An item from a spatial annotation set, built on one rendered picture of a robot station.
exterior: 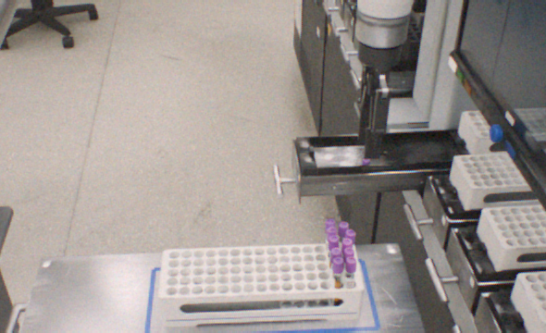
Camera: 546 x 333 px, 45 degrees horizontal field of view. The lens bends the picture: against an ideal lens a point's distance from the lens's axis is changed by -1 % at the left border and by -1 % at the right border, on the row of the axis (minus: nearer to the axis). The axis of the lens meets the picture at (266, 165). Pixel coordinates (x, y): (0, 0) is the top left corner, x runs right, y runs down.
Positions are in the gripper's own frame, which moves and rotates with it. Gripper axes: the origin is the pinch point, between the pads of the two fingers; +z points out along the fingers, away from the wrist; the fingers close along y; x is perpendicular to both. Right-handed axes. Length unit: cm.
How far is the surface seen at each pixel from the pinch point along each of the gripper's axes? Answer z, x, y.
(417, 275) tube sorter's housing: 29.9, -11.2, -9.2
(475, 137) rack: 1.9, -21.6, 0.3
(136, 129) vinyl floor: 88, 64, 141
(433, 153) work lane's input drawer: 7.6, -14.9, 3.5
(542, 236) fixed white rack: 1.3, -22.3, -29.1
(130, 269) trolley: 6, 44, -26
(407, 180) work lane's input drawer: 9.6, -8.1, -2.6
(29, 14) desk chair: 77, 128, 245
